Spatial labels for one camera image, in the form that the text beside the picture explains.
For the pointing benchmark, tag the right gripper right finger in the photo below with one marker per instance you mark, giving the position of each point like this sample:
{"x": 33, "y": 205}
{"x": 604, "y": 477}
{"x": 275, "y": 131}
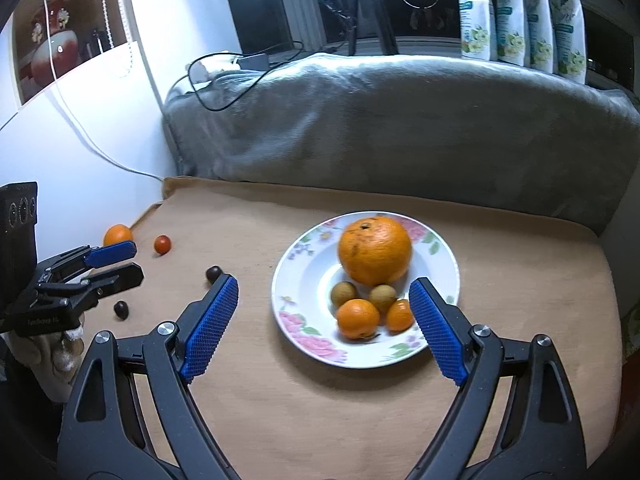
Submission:
{"x": 540, "y": 435}

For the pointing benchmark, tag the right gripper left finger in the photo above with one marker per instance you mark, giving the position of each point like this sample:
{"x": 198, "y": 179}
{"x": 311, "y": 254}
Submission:
{"x": 103, "y": 433}

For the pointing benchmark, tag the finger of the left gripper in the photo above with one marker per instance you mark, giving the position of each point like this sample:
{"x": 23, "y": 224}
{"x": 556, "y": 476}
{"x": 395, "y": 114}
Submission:
{"x": 86, "y": 294}
{"x": 79, "y": 260}

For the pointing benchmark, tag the dark chestnut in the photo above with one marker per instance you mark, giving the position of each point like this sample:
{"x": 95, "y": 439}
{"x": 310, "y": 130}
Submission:
{"x": 213, "y": 273}
{"x": 121, "y": 310}

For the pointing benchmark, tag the small red tomato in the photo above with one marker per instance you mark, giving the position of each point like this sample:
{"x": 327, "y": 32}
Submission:
{"x": 162, "y": 245}

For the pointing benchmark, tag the small kumquat orange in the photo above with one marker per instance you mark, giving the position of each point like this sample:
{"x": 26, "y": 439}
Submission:
{"x": 399, "y": 316}

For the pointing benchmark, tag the brown longan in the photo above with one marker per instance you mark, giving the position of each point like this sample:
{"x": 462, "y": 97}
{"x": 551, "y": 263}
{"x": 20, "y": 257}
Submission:
{"x": 383, "y": 297}
{"x": 343, "y": 292}

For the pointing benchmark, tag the small orange mandarin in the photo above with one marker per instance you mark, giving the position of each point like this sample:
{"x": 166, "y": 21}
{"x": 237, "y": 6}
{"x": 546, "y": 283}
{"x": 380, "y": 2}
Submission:
{"x": 357, "y": 319}

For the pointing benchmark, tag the gloved left hand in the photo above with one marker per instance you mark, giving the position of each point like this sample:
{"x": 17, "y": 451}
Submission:
{"x": 54, "y": 359}

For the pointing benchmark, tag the beige blanket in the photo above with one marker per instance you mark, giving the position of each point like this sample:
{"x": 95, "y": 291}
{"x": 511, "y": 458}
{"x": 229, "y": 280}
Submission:
{"x": 278, "y": 414}

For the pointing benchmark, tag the large orange on plate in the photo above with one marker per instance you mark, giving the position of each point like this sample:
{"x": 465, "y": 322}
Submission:
{"x": 375, "y": 251}

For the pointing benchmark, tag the white floral plate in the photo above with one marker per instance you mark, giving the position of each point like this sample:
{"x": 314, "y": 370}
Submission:
{"x": 309, "y": 269}

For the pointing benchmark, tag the white power strip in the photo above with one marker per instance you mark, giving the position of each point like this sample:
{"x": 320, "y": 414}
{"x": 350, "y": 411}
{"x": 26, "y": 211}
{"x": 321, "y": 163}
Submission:
{"x": 210, "y": 67}

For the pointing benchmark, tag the red white ceramic jar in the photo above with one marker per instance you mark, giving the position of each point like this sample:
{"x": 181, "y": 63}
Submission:
{"x": 57, "y": 50}

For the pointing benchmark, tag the grey blanket cushion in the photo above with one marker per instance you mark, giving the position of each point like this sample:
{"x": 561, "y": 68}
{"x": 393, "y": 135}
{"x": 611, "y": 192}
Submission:
{"x": 477, "y": 133}

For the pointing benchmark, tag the black power adapter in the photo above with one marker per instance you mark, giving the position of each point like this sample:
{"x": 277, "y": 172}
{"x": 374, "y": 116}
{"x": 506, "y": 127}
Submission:
{"x": 258, "y": 62}

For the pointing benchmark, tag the black tripod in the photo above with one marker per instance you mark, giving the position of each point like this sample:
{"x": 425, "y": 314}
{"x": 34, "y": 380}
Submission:
{"x": 373, "y": 10}

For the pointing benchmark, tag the orange by the wall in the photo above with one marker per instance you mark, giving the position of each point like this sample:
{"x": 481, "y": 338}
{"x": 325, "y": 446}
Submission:
{"x": 117, "y": 234}

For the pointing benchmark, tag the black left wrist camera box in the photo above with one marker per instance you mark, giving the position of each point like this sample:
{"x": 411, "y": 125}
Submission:
{"x": 17, "y": 239}

